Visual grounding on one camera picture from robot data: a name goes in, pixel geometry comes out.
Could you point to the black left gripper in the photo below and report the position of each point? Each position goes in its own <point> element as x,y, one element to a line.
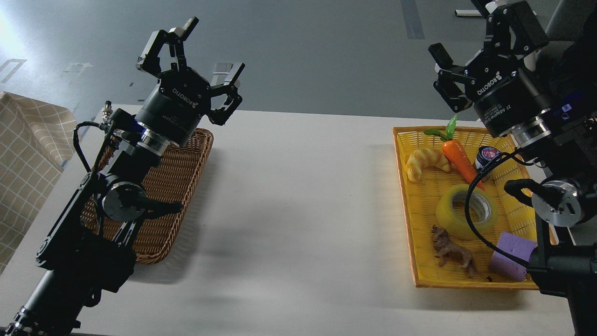
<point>176,106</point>

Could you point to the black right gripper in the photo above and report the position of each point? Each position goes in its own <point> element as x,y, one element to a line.
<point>504,93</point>

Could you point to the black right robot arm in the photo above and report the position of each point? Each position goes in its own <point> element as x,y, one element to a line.
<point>553,120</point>

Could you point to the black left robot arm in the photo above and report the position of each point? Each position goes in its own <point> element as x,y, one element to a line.
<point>89,248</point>

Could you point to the white metal stand base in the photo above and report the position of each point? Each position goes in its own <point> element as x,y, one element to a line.
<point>470,13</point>

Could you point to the brown wicker basket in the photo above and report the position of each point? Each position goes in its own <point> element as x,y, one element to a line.
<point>174,180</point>

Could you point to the small dark jar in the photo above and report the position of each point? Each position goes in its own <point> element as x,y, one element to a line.
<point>484,156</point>

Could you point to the toy carrot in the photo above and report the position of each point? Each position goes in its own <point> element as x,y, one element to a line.
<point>454,150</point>

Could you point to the toy croissant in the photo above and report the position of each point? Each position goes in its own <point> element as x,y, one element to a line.
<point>425,157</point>

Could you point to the yellow plastic basket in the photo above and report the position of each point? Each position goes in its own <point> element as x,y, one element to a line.
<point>420,200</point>

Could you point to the beige checkered cloth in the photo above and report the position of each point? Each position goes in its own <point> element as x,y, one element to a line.
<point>35,142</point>

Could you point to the brown toy lion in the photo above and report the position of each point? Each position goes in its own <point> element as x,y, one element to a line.
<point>445,249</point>

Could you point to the purple foam cube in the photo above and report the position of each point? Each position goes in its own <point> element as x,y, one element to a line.
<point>517,247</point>

